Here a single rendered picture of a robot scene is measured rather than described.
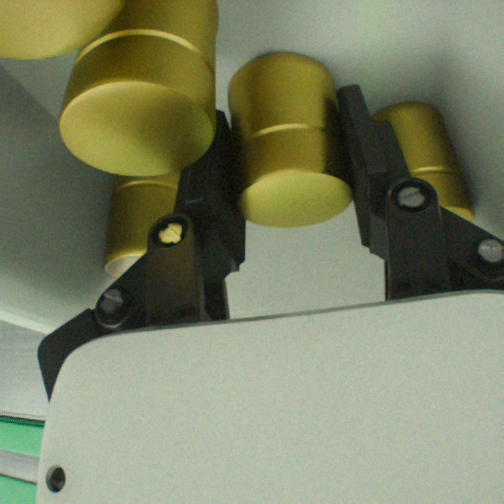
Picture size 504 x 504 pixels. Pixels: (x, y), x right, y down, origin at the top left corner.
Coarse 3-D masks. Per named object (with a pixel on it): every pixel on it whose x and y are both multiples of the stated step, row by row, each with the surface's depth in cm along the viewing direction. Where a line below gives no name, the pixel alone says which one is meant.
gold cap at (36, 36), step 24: (0, 0) 4; (24, 0) 5; (48, 0) 5; (72, 0) 5; (96, 0) 5; (120, 0) 5; (0, 24) 5; (24, 24) 5; (48, 24) 5; (72, 24) 5; (96, 24) 5; (0, 48) 5; (24, 48) 5; (48, 48) 6; (72, 48) 6
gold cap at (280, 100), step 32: (256, 64) 11; (288, 64) 11; (320, 64) 12; (256, 96) 11; (288, 96) 11; (320, 96) 11; (256, 128) 11; (288, 128) 10; (320, 128) 11; (256, 160) 10; (288, 160) 10; (320, 160) 10; (256, 192) 11; (288, 192) 11; (320, 192) 11; (352, 192) 11; (288, 224) 13
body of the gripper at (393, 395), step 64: (256, 320) 7; (320, 320) 7; (384, 320) 6; (448, 320) 6; (64, 384) 7; (128, 384) 7; (192, 384) 6; (256, 384) 6; (320, 384) 6; (384, 384) 6; (448, 384) 5; (64, 448) 6; (128, 448) 6; (192, 448) 6; (256, 448) 5; (320, 448) 5; (384, 448) 5; (448, 448) 5
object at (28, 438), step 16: (0, 432) 27; (16, 432) 26; (32, 432) 26; (0, 448) 26; (16, 448) 26; (32, 448) 25; (0, 464) 26; (16, 464) 26; (32, 464) 25; (0, 480) 25; (16, 480) 25; (32, 480) 25; (0, 496) 25; (16, 496) 24; (32, 496) 24
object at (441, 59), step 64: (256, 0) 10; (320, 0) 10; (384, 0) 10; (448, 0) 9; (0, 64) 10; (64, 64) 11; (384, 64) 12; (448, 64) 11; (0, 128) 11; (448, 128) 13; (0, 192) 11; (64, 192) 14; (0, 256) 11; (64, 256) 14; (256, 256) 17; (320, 256) 16; (64, 320) 14
